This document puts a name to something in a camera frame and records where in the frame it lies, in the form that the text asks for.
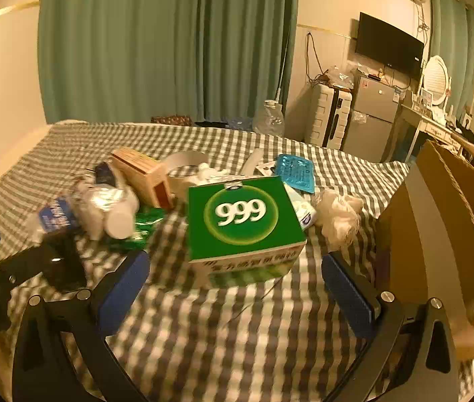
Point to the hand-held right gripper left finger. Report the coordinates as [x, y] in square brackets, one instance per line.
[124, 289]

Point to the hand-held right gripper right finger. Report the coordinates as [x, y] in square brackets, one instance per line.
[348, 297]

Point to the clear bottle blue label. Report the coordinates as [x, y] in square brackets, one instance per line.
[57, 215]

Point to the green foil sachets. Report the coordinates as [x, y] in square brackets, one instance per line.
[147, 224]

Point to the brown cardboard box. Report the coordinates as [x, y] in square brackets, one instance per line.
[438, 226]

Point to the green medicine box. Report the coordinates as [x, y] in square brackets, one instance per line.
[241, 217]

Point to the blue blister pack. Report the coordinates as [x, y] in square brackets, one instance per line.
[294, 171]

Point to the white plastic bottle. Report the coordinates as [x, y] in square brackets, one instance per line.
[115, 217]

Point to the white plush toy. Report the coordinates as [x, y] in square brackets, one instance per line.
[216, 172]
[339, 217]

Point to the white tube with blue label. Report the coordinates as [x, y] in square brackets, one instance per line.
[304, 211]

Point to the grey white checked bedsheet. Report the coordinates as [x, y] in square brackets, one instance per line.
[220, 343]

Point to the wooden box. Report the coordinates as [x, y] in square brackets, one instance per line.
[140, 176]

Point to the white curved strip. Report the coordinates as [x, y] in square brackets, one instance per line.
[178, 157]

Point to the small printed card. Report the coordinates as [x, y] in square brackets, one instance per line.
[266, 168]

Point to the white plastic tube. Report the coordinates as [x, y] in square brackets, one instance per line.
[253, 161]

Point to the brown patterned bag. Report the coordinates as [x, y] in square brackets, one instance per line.
[170, 119]

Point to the white ribbed suitcase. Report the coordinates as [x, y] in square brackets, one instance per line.
[325, 113]

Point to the white dressing table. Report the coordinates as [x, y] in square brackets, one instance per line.
[433, 127]

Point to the grey mini fridge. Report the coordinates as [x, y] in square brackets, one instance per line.
[373, 109]

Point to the clear water jug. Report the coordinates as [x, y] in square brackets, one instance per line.
[268, 119]

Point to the black garment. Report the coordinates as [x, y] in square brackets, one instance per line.
[469, 136]

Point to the clear plastic bags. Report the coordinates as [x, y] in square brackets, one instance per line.
[339, 75]

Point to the wide green curtain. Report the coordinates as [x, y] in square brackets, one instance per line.
[136, 50]

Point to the white oval mirror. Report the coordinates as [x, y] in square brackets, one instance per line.
[434, 76]

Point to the narrow green curtain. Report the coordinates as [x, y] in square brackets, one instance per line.
[450, 42]

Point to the small photo frame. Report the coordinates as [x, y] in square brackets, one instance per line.
[425, 97]

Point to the black wall television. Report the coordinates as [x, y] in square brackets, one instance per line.
[387, 46]

